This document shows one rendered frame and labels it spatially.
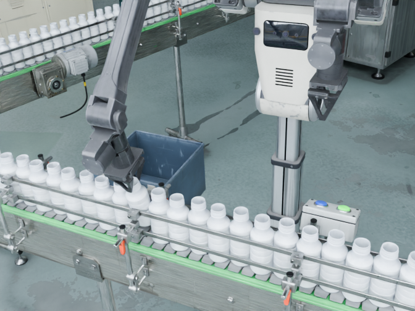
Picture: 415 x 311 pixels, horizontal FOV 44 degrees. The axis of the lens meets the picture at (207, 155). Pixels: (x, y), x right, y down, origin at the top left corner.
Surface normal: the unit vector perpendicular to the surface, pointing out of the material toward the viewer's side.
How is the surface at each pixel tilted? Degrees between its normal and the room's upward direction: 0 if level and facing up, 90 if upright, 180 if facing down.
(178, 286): 90
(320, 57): 90
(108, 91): 48
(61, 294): 0
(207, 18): 90
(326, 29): 5
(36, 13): 91
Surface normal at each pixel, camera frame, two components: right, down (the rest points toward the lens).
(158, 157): -0.42, 0.50
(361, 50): -0.68, 0.41
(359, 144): -0.04, -0.85
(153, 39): 0.73, 0.36
